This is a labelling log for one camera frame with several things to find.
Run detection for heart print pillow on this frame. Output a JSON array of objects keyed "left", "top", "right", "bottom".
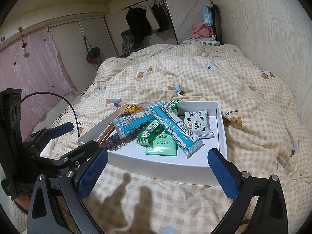
[{"left": 183, "top": 36, "right": 221, "bottom": 46}]

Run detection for cow print biscuit packet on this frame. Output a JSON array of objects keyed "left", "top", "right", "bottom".
[{"left": 183, "top": 110, "right": 215, "bottom": 139}]

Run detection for white cardboard box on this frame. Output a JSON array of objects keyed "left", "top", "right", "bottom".
[{"left": 76, "top": 100, "right": 228, "bottom": 188}]

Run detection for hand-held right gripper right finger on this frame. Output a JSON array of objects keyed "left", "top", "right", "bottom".
[{"left": 207, "top": 148, "right": 289, "bottom": 234}]

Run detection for pink lace curtain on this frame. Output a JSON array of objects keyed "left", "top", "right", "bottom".
[{"left": 0, "top": 27, "right": 78, "bottom": 137}]

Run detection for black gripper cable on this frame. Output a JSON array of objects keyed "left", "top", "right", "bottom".
[{"left": 19, "top": 91, "right": 82, "bottom": 139}]

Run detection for pink towel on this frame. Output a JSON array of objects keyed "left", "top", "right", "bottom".
[{"left": 191, "top": 22, "right": 214, "bottom": 39}]

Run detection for clothes rail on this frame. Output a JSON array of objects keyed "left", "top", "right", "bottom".
[{"left": 122, "top": 0, "right": 164, "bottom": 10}]

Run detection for white hanging garment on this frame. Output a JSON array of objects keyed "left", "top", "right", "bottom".
[{"left": 146, "top": 10, "right": 160, "bottom": 31}]

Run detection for blue striped snack packet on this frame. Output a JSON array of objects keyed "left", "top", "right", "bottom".
[
  {"left": 146, "top": 99, "right": 205, "bottom": 159},
  {"left": 112, "top": 110, "right": 156, "bottom": 138}
]

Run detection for black hanging clothes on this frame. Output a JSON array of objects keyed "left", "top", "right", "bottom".
[{"left": 151, "top": 2, "right": 170, "bottom": 33}]

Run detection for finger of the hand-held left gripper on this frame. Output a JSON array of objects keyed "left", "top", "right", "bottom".
[
  {"left": 58, "top": 140, "right": 100, "bottom": 170},
  {"left": 47, "top": 122, "right": 75, "bottom": 139}
]

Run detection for green striped snack packet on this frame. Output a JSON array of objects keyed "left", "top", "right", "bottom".
[
  {"left": 168, "top": 99, "right": 182, "bottom": 117},
  {"left": 135, "top": 119, "right": 161, "bottom": 147}
]

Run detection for mint green packet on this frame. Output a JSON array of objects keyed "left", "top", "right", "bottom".
[{"left": 144, "top": 132, "right": 178, "bottom": 156}]

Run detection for small bread packet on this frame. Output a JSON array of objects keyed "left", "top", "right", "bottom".
[{"left": 121, "top": 104, "right": 147, "bottom": 115}]

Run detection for person's left forearm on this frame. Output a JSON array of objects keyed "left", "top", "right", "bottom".
[{"left": 9, "top": 199, "right": 29, "bottom": 228}]

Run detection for black white striped bag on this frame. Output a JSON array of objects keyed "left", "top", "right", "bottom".
[{"left": 121, "top": 29, "right": 144, "bottom": 54}]

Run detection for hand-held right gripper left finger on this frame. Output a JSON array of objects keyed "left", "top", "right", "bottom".
[{"left": 26, "top": 147, "right": 109, "bottom": 234}]

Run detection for black hanging jacket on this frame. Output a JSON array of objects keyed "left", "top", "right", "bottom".
[{"left": 125, "top": 7, "right": 153, "bottom": 42}]

